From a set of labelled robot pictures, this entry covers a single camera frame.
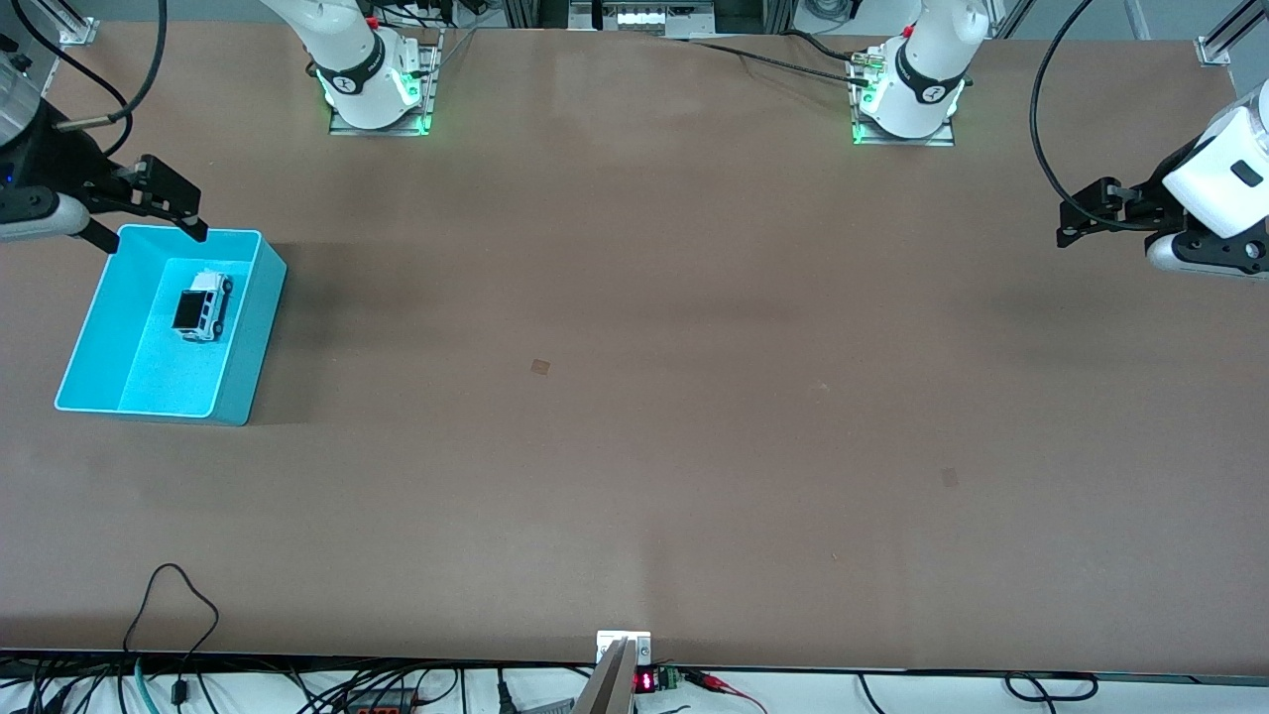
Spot white jeep toy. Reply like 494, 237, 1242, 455
171, 270, 235, 344

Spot cyan plastic bin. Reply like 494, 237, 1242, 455
55, 224, 288, 427

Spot white connector block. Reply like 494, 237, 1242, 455
570, 0, 717, 39

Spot black power strip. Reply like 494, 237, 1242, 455
345, 688, 419, 714

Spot red black clip leads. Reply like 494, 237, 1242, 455
682, 668, 770, 714

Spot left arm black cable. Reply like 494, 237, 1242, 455
1030, 0, 1181, 231

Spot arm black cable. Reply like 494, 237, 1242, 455
8, 0, 167, 132
1030, 0, 1181, 231

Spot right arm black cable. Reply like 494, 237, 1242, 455
8, 0, 167, 132

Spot aluminium corner bracket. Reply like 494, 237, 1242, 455
1197, 0, 1269, 68
52, 0, 101, 47

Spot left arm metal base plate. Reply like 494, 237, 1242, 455
851, 45, 958, 148

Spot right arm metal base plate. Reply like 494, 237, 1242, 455
329, 30, 443, 137

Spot short black table cable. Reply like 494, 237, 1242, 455
783, 30, 859, 62

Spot long black table cable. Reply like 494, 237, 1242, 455
644, 35, 873, 88

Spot thin black looped cable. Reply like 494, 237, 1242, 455
124, 563, 220, 707

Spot black coiled cable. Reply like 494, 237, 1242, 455
1004, 671, 1098, 704

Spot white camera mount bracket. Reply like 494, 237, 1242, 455
597, 631, 652, 665

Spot grey camera mount bar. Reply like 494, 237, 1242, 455
573, 640, 636, 714

